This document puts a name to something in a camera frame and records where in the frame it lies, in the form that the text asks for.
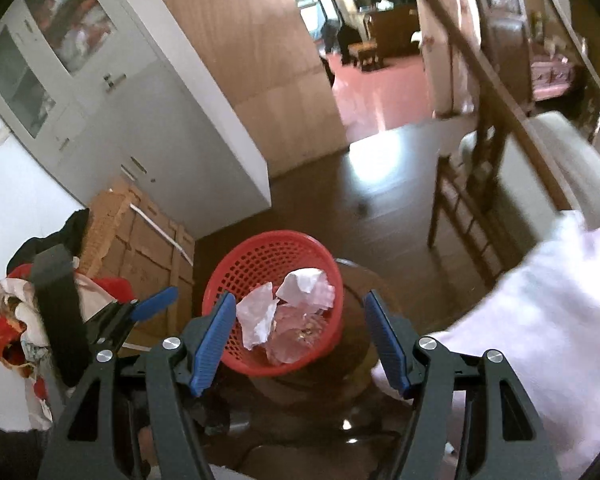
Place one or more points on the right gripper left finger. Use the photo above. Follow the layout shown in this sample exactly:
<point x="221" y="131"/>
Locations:
<point x="96" y="435"/>

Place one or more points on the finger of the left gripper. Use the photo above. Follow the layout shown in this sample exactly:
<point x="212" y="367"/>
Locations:
<point x="116" y="320"/>

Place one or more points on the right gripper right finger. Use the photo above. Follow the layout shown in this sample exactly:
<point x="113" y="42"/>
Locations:
<point x="503" y="436"/>

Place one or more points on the white paper napkin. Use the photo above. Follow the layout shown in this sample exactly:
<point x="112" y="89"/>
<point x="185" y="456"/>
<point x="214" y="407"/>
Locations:
<point x="255" y="314"/>

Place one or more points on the clear plastic wrapper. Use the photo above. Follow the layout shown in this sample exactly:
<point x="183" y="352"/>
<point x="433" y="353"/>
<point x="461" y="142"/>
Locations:
<point x="294" y="334"/>

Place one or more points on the small white paper scrap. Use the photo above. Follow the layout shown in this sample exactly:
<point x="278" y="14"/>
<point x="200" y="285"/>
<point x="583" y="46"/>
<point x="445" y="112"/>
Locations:
<point x="307" y="289"/>

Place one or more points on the pile of clothes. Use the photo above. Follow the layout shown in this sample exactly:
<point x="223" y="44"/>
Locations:
<point x="23" y="341"/>

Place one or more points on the cardboard boxes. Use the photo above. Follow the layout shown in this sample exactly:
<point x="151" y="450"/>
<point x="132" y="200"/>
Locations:
<point x="129" y="237"/>

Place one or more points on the pink floral tablecloth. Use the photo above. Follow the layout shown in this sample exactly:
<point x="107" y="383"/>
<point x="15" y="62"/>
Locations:
<point x="544" y="316"/>

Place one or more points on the red plastic waste basket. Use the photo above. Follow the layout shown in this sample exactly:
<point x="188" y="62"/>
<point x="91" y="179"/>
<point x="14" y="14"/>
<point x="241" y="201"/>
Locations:
<point x="269" y="257"/>

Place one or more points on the dark wooden chair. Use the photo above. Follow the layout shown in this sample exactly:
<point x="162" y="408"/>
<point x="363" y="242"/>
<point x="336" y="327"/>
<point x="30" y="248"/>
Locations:
<point x="518" y="170"/>

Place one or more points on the grey white cabinet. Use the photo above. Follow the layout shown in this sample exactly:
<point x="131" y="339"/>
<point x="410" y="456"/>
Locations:
<point x="97" y="90"/>

